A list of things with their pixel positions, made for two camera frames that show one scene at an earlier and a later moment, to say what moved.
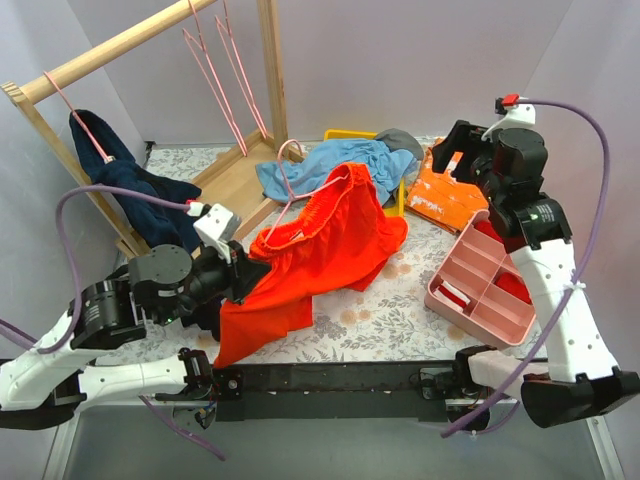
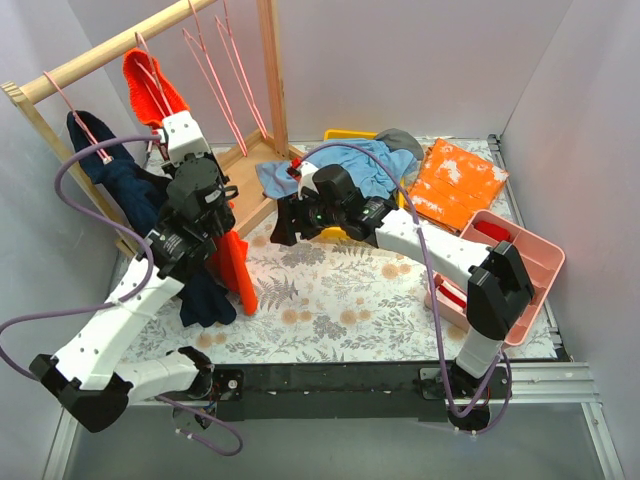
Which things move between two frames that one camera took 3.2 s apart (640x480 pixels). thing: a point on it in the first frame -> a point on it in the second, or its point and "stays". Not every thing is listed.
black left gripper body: [240, 270] -> [176, 167]
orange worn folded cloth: [439, 198] stays
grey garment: [398, 139] stays
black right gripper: [461, 148] -> [288, 220]
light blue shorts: [297, 177] stays
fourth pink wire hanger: [261, 127] stays
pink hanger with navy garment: [108, 159] stays
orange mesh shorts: [338, 237] -> [155, 92]
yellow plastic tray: [397, 210] stays
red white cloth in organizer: [451, 296] stays
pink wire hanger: [293, 197] -> [140, 38]
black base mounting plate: [336, 391] stays
